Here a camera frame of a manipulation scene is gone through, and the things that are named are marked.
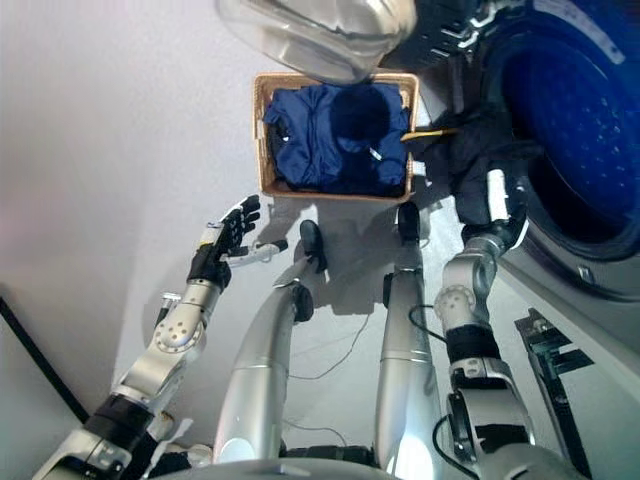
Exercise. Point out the black metal bracket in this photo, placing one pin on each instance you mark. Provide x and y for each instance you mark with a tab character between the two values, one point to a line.
550	360

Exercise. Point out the grey robot torso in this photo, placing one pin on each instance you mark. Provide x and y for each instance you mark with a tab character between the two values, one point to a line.
250	472

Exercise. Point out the silver right robot leg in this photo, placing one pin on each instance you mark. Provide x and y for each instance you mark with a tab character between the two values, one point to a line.
405	350

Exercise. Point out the silver left robot leg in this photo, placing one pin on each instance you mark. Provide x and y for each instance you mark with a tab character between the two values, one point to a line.
260	375

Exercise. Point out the blue garment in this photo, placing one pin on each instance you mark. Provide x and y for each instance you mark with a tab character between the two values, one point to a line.
310	150

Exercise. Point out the black robot foot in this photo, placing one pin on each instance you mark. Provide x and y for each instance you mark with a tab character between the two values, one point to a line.
312	240
408	220

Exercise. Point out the dark grey washing machine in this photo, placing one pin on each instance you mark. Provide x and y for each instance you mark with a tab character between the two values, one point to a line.
575	150

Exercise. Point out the silver robot leg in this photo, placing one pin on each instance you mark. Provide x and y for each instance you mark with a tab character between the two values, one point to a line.
260	375
405	350

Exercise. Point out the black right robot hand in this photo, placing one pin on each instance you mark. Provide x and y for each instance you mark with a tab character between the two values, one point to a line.
517	225

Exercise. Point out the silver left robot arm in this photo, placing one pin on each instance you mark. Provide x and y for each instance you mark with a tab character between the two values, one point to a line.
170	340

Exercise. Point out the round glass washing machine door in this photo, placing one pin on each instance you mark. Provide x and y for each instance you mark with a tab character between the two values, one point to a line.
320	35

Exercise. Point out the black garment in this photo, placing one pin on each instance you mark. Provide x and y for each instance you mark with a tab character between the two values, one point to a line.
465	165

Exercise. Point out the black left robot foot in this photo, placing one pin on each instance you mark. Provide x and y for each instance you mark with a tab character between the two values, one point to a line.
312	240

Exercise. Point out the black wall baseboard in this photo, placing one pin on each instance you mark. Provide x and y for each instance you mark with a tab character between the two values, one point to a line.
40	350

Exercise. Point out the brown wicker laundry basket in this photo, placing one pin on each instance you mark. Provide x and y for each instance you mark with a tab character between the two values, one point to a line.
265	165

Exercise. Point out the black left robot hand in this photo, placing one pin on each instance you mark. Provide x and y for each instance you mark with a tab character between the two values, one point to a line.
225	250

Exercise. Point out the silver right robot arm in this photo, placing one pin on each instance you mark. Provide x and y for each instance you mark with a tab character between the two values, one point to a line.
470	310

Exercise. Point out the black right robot foot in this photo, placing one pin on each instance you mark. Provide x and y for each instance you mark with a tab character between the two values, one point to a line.
408	220

